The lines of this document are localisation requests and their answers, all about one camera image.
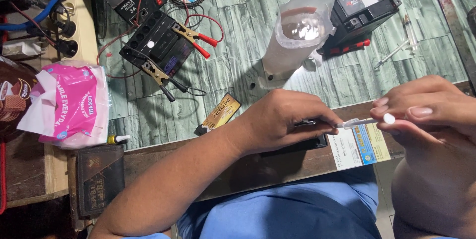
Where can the person's left hand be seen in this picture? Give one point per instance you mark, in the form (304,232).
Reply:
(277,120)

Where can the person's right hand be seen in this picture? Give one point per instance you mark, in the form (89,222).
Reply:
(446,101)

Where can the person's left fingers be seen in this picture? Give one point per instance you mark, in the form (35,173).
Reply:
(321,114)

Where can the clear syringe with white plunger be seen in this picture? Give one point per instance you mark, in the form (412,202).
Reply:
(357,122)

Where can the small black battery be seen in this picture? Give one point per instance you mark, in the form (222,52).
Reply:
(297,146)

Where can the printed paper card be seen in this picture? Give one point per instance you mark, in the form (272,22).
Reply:
(362,149)

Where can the clear plastic bag with container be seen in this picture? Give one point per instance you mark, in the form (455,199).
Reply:
(297,34)

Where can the thin clear syringe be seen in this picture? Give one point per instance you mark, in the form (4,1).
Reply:
(392,55)

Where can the person's blue clothing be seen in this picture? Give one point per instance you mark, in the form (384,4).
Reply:
(290,209)

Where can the black battery with glossy label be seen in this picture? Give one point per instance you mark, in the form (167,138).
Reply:
(362,8)

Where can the clear syringe with brown tip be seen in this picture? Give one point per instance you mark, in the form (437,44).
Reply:
(410,32)

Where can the red alligator clamp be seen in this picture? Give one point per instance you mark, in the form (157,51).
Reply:
(193,38)

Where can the rusty metal bar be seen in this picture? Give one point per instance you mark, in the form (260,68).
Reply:
(457,38)

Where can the black alligator clamp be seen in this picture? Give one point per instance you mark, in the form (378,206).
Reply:
(160,77)

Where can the black battery with open cells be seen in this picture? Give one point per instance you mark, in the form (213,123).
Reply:
(158,43)

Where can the small yellow glue bottle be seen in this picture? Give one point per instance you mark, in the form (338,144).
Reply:
(117,139)

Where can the black leather wallet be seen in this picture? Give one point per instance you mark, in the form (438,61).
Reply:
(100,181)

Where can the pink tissue pack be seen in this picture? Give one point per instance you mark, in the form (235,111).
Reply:
(70,105)

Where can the cream power strip with plugs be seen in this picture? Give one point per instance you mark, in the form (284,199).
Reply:
(74,23)

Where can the brown wafer snack bag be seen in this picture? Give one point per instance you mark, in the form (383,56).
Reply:
(15,97)

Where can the white power adapter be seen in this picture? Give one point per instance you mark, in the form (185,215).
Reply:
(20,48)

